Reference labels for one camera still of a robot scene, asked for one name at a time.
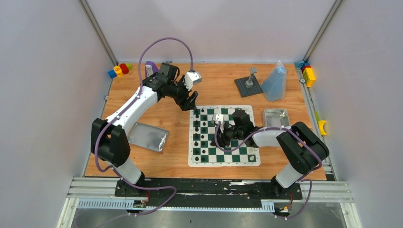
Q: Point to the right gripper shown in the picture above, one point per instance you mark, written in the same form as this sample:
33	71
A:
221	140

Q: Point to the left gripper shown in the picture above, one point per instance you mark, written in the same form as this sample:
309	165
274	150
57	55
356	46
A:
185	98

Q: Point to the silver metal tin box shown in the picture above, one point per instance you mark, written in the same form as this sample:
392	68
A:
275	118

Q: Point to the green white chess board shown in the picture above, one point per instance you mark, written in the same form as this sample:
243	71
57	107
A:
201	135

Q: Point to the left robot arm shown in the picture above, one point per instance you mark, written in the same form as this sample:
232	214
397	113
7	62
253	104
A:
109	140

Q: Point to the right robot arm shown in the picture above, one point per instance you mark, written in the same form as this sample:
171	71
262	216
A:
303	149

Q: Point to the purple metronome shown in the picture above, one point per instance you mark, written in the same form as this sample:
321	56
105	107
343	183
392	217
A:
150	69

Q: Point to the dark grey lego baseplate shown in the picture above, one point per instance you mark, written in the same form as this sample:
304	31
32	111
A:
245	89

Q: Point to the grey lego tower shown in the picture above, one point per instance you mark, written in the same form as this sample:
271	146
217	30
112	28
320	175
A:
249	81

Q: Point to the silver tin lid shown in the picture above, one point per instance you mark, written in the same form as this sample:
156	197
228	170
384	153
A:
148	137

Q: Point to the blue plastic bag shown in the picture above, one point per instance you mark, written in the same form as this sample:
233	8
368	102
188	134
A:
274	86

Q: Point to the green wooden block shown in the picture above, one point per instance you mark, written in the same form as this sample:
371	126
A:
129	66

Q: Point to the red wooden cylinder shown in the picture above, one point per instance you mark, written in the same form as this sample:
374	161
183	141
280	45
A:
124	68

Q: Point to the yellow wooden cylinder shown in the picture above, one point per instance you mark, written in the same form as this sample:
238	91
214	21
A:
118	71

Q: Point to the blue wooden block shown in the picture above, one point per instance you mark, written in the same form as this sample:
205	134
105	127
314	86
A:
112	74

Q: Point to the yellow curved block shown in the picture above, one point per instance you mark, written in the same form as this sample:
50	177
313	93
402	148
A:
321	124

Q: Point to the colourful lego brick stack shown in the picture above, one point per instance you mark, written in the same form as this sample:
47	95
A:
307	72

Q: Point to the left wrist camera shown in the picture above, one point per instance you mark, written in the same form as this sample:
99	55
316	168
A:
191	78

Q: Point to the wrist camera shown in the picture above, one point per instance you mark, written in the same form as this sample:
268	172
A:
191	78
218	120

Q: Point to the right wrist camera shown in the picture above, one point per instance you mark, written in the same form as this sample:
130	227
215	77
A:
218	120

